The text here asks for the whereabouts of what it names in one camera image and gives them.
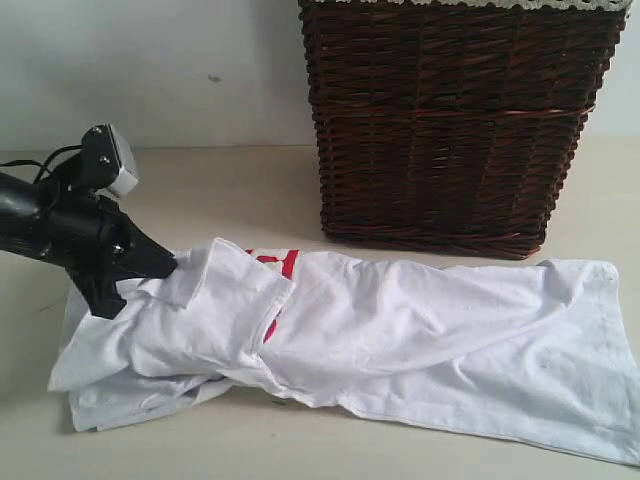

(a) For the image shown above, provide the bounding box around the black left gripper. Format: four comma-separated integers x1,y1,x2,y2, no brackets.
35,165,178,319

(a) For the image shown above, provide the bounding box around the dark brown wicker basket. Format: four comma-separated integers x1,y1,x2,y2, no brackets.
299,4,629,260

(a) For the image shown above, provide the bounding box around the white t-shirt red lettering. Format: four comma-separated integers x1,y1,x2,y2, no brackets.
48,238,639,466

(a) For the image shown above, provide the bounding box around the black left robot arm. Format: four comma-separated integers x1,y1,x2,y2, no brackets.
1,173,177,319

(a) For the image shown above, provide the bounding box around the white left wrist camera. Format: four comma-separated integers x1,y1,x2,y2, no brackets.
75,123,139,199

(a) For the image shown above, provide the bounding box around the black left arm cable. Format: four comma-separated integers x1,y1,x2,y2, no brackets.
0,144,84,186

